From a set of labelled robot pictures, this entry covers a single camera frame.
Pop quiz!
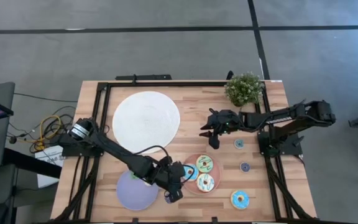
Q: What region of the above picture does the potted green plant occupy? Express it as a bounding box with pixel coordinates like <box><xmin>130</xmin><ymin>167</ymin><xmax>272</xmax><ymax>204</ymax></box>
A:
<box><xmin>224</xmin><ymin>72</ymin><xmax>265</xmax><ymax>108</ymax></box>

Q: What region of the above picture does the thin black floor cable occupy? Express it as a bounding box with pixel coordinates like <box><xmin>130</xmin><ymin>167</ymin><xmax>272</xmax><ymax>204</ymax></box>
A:
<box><xmin>13</xmin><ymin>91</ymin><xmax>79</xmax><ymax>103</ymax></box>

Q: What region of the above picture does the purple round plate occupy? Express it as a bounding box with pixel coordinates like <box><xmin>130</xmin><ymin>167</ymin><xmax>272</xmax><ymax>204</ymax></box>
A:
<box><xmin>116</xmin><ymin>169</ymin><xmax>160</xmax><ymax>212</ymax></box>

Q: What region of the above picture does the pink round plate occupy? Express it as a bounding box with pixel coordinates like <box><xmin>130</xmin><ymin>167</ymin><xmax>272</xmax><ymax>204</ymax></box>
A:
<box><xmin>181</xmin><ymin>153</ymin><xmax>223</xmax><ymax>196</ymax></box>

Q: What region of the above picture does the large mint black-drizzle donut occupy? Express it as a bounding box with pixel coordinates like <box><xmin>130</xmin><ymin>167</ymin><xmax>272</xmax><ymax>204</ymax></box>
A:
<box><xmin>195</xmin><ymin>154</ymin><xmax>214</xmax><ymax>174</ymax></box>

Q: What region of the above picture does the white round woven placemat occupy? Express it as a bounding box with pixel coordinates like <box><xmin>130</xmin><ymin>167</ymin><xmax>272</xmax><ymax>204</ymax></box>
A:
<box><xmin>112</xmin><ymin>90</ymin><xmax>181</xmax><ymax>154</ymax></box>

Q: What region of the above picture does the black cable bundle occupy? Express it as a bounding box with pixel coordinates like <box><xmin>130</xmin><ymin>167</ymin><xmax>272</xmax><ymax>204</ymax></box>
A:
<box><xmin>6</xmin><ymin>105</ymin><xmax>77</xmax><ymax>153</ymax></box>

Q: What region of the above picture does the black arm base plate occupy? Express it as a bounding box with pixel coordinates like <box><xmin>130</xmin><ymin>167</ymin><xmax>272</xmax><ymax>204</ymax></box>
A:
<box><xmin>61</xmin><ymin>143</ymin><xmax>106</xmax><ymax>157</ymax></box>
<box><xmin>257</xmin><ymin>130</ymin><xmax>305</xmax><ymax>156</ymax></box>

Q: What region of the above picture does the yellow cable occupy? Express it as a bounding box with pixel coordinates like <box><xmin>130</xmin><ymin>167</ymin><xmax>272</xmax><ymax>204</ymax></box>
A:
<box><xmin>29</xmin><ymin>114</ymin><xmax>62</xmax><ymax>152</ymax></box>

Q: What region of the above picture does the white printed box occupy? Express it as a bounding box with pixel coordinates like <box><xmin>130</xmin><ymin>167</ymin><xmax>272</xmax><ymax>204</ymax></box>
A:
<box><xmin>35</xmin><ymin>145</ymin><xmax>65</xmax><ymax>189</ymax></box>

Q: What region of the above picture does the large blue iced donut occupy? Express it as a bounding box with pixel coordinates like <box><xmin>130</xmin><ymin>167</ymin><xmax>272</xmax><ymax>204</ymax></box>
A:
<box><xmin>182</xmin><ymin>164</ymin><xmax>200</xmax><ymax>182</ymax></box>
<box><xmin>230</xmin><ymin>190</ymin><xmax>250</xmax><ymax>210</ymax></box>

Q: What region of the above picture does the black metal table frame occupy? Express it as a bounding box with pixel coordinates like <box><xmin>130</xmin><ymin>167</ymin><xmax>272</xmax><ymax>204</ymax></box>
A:
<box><xmin>53</xmin><ymin>81</ymin><xmax>318</xmax><ymax>224</ymax></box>

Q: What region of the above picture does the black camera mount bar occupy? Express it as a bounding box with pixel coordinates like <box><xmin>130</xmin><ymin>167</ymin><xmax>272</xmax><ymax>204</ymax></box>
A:
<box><xmin>115</xmin><ymin>73</ymin><xmax>173</xmax><ymax>81</ymax></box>

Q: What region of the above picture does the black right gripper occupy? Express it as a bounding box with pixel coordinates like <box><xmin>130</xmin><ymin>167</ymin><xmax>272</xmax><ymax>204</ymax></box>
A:
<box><xmin>198</xmin><ymin>108</ymin><xmax>244</xmax><ymax>150</ymax></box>

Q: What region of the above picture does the large white teal-drizzle donut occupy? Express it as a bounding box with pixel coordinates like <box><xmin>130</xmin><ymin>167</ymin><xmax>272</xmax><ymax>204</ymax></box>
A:
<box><xmin>196</xmin><ymin>173</ymin><xmax>215</xmax><ymax>193</ymax></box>

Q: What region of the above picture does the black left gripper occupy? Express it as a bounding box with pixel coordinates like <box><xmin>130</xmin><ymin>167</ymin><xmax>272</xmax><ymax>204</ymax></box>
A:
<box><xmin>154</xmin><ymin>155</ymin><xmax>186</xmax><ymax>204</ymax></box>

